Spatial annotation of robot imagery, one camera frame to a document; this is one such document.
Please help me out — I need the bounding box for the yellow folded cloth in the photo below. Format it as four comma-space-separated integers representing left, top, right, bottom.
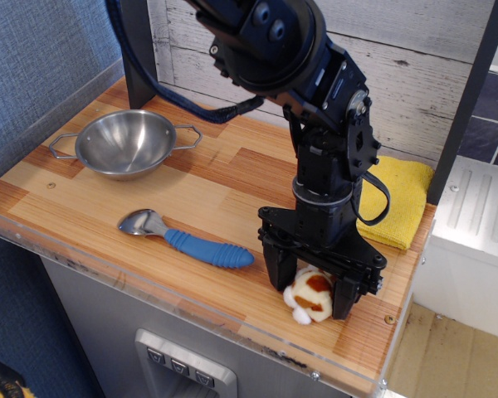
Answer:
357, 156, 434, 250

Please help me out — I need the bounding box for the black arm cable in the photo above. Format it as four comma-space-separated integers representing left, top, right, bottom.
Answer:
104, 0, 266, 124

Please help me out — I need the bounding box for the dark right vertical post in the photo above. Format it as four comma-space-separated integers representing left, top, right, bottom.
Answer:
427, 0, 498, 205

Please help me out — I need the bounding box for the dark left vertical post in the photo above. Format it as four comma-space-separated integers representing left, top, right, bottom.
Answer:
106, 1, 157, 109

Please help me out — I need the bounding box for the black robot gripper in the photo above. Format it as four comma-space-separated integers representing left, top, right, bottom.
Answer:
258, 200, 387, 320

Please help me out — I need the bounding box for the steel bowl with handles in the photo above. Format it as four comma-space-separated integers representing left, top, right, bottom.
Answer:
49, 109, 203, 181

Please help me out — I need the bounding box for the grey toy fridge cabinet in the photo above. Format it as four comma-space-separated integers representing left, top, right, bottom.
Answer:
43, 259, 386, 397

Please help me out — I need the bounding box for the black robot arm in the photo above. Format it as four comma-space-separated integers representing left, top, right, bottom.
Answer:
193, 1, 387, 319

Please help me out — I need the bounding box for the silver dispenser button panel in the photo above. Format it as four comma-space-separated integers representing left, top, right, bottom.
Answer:
134, 328, 238, 398

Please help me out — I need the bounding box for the blue handled metal scoop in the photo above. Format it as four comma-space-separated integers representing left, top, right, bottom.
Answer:
118, 209, 255, 269

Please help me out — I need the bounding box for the brown white plush toy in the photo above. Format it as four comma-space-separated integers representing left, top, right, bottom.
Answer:
283, 265, 333, 325

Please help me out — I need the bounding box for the white toy sink unit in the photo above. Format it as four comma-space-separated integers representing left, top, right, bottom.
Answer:
413, 157, 498, 337

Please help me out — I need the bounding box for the dark vertical post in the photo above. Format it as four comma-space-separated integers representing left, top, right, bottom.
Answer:
427, 0, 498, 205
106, 1, 157, 109

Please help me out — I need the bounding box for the yellow black object corner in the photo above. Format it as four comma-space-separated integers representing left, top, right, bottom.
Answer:
0, 362, 35, 398

